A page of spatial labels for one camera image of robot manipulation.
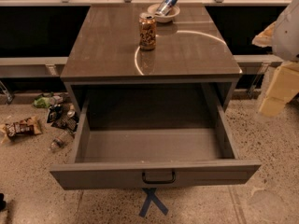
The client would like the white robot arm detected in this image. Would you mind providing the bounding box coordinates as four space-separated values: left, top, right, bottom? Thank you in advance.
252 0 299 117

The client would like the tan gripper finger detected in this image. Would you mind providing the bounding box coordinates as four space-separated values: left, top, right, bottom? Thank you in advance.
252 22 276 48
259 61 299 117

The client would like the white bowl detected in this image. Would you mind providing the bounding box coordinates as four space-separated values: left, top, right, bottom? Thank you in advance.
148 4 180 23

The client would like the grey drawer cabinet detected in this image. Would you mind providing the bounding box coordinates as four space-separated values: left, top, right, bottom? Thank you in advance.
62 4 241 131

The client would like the green snack bag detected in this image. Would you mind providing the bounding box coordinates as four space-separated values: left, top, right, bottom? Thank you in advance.
33 93 53 108

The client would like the blue silver energy can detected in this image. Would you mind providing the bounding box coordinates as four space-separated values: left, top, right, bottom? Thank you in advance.
155 0 178 16

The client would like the grey top drawer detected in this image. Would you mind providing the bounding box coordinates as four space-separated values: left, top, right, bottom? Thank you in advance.
50 88 261 189

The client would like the blue tape cross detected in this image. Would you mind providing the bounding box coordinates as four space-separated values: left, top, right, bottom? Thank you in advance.
139 188 169 217

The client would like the brown patterned soda can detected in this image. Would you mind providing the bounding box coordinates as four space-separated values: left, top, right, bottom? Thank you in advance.
139 12 156 50

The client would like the brown snack bag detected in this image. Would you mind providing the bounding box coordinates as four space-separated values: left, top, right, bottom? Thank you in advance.
0 116 42 143

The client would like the clear plastic bottle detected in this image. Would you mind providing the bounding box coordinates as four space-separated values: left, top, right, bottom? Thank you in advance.
49 130 73 152

